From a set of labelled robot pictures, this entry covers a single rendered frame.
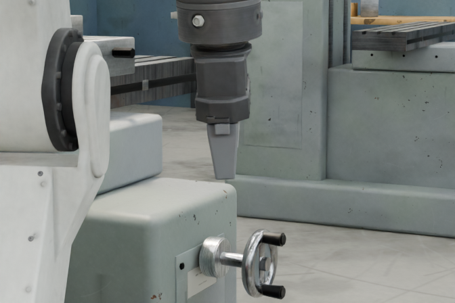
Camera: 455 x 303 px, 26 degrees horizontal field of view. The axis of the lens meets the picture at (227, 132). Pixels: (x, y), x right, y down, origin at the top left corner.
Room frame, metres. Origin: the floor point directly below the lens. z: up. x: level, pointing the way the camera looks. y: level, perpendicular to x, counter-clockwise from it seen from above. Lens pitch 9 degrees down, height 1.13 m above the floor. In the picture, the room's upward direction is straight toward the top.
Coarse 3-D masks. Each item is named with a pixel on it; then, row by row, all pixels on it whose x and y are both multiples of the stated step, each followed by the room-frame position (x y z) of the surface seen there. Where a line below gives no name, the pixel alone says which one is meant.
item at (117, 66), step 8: (88, 40) 1.79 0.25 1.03; (96, 40) 1.79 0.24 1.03; (104, 40) 1.81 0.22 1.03; (112, 40) 1.83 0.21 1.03; (120, 40) 1.85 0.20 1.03; (128, 40) 1.88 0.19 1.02; (104, 48) 1.80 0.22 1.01; (112, 48) 1.83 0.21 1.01; (104, 56) 1.80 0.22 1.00; (112, 56) 1.83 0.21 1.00; (112, 64) 1.83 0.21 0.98; (120, 64) 1.85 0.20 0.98; (128, 64) 1.88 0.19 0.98; (112, 72) 1.83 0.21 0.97; (120, 72) 1.85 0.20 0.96; (128, 72) 1.88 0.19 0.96
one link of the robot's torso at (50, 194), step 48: (96, 48) 1.13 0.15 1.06; (96, 96) 1.09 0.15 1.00; (96, 144) 1.10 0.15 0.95; (0, 192) 1.08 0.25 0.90; (48, 192) 1.07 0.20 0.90; (96, 192) 1.15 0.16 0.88; (0, 240) 1.05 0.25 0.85; (48, 240) 1.06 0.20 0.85; (0, 288) 1.02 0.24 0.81; (48, 288) 1.06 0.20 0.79
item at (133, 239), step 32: (128, 192) 1.74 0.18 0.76; (160, 192) 1.74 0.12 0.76; (192, 192) 1.74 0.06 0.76; (224, 192) 1.77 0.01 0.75; (96, 224) 1.58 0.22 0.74; (128, 224) 1.56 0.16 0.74; (160, 224) 1.56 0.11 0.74; (192, 224) 1.65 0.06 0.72; (224, 224) 1.76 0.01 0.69; (96, 256) 1.58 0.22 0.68; (128, 256) 1.56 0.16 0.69; (160, 256) 1.56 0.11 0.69; (192, 256) 1.65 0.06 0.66; (96, 288) 1.58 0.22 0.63; (128, 288) 1.56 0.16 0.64; (160, 288) 1.56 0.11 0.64; (192, 288) 1.64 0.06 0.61; (224, 288) 1.75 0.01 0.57
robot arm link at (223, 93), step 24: (192, 24) 1.00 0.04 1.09; (216, 24) 0.99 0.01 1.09; (240, 24) 1.00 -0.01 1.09; (192, 48) 1.04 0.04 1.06; (216, 48) 1.01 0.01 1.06; (240, 48) 1.02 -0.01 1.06; (216, 72) 1.00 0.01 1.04; (240, 72) 1.00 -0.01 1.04; (216, 96) 1.01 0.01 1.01; (240, 96) 1.00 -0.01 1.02; (216, 120) 0.99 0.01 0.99; (240, 120) 1.00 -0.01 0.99
